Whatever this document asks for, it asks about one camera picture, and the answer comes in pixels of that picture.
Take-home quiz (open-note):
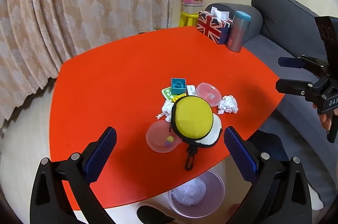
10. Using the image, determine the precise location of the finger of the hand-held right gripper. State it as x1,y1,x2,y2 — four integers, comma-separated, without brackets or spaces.
275,78,321,102
278,54,330,75

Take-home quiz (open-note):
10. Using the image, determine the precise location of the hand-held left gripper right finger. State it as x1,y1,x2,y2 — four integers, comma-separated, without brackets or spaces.
224,126,312,224

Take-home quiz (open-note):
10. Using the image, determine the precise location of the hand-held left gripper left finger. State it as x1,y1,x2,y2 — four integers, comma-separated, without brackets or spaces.
30,126,117,224

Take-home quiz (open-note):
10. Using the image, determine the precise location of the person's right hand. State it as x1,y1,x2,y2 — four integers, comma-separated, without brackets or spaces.
313,103,334,132

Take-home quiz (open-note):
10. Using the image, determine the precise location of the grey sofa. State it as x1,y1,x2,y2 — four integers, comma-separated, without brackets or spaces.
204,0,338,161

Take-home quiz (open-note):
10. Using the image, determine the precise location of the white round pad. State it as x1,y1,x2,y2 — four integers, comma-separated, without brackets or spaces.
196,114,223,148

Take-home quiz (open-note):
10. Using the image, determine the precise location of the translucent pink waste bin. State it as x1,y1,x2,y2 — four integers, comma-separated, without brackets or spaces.
168,169,226,216

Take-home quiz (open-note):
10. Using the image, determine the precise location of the crumpled white paper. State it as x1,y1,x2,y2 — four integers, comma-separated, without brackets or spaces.
156,99,174,122
218,95,239,115

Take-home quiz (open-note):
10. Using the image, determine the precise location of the yellow round zipper pouch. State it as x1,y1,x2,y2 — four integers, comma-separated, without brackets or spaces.
168,95,214,171

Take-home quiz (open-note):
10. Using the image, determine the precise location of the grey blue thermos bottle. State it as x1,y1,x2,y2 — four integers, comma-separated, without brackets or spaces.
226,11,251,52

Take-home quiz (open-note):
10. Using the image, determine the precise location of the clear pink plastic bowl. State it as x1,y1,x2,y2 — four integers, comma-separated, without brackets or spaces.
146,120,183,154

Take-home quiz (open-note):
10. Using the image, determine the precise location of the white crumpled plastic bag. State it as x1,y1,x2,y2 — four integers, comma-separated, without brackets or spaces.
171,178,207,208

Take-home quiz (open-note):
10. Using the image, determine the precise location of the clear pink round lid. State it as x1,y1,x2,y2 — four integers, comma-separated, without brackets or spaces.
196,82,222,107

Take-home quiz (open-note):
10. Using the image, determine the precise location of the flag print tissue box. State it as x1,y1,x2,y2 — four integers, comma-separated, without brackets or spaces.
196,7,234,44

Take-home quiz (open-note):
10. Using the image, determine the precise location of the green white toy remote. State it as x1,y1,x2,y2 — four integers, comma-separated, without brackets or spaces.
159,86,175,101

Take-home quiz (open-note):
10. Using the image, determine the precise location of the blue toy block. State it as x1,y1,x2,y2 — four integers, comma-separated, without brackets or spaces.
170,78,187,95

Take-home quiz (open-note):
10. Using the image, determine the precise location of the yellow plastic stool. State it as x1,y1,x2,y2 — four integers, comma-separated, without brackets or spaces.
179,12,200,27

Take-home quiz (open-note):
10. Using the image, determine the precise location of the white storage box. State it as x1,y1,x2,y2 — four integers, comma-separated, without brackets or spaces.
182,2,203,15

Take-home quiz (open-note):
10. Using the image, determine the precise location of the beige patterned curtain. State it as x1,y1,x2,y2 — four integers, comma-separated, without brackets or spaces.
0,0,175,132

